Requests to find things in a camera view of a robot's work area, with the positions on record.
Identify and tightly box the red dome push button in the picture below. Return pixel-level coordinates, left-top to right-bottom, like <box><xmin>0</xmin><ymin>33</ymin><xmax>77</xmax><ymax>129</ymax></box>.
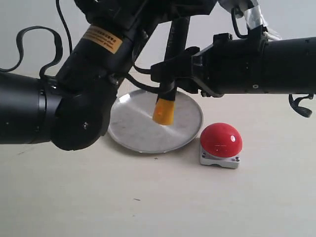
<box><xmin>199</xmin><ymin>122</ymin><xmax>243</xmax><ymax>169</ymax></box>

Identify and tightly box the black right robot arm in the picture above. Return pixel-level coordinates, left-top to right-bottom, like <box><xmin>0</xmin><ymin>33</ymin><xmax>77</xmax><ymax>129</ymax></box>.
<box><xmin>209</xmin><ymin>34</ymin><xmax>316</xmax><ymax>94</ymax></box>

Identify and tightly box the round stainless steel plate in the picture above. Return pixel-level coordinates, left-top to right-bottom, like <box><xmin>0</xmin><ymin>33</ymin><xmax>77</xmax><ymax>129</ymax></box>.
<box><xmin>108</xmin><ymin>89</ymin><xmax>203</xmax><ymax>154</ymax></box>

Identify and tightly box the black and yellow claw hammer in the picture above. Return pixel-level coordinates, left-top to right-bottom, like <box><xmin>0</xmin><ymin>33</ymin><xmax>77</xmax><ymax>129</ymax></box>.
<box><xmin>153</xmin><ymin>17</ymin><xmax>191</xmax><ymax>125</ymax></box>

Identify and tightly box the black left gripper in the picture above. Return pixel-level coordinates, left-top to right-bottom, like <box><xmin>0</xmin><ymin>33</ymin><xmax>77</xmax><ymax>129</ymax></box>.
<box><xmin>150</xmin><ymin>33</ymin><xmax>249</xmax><ymax>98</ymax></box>

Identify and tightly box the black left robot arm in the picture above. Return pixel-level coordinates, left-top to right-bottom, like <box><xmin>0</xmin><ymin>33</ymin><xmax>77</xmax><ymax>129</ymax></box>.
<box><xmin>0</xmin><ymin>0</ymin><xmax>215</xmax><ymax>151</ymax></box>

